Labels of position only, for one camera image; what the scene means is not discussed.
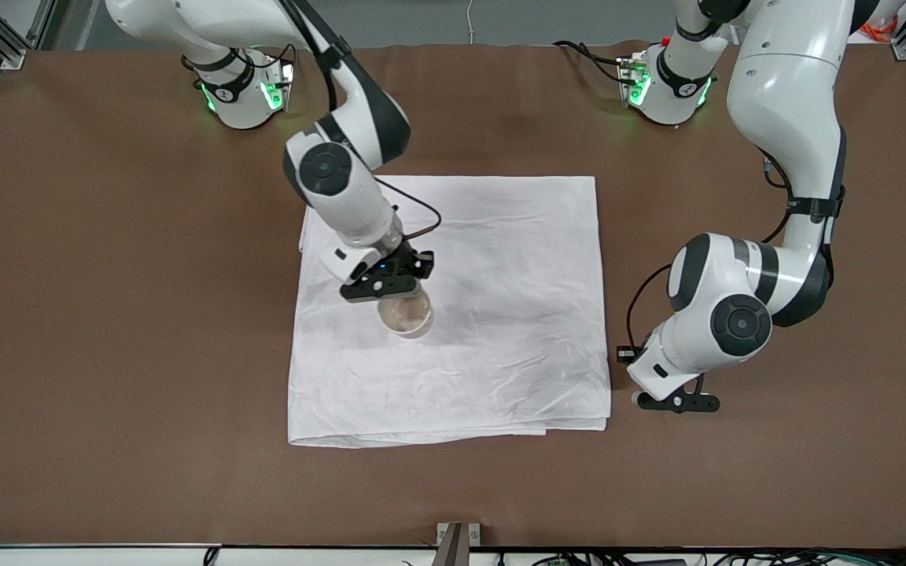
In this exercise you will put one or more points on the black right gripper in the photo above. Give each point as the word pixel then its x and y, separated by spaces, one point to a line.
pixel 411 262

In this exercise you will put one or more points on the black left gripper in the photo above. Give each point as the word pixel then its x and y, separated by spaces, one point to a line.
pixel 624 358

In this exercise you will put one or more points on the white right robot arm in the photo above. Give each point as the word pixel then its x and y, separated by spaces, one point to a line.
pixel 343 196

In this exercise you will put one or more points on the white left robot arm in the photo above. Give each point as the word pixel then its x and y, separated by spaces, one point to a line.
pixel 783 94

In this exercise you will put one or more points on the white folded cloth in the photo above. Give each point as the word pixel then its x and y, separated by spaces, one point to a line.
pixel 500 354

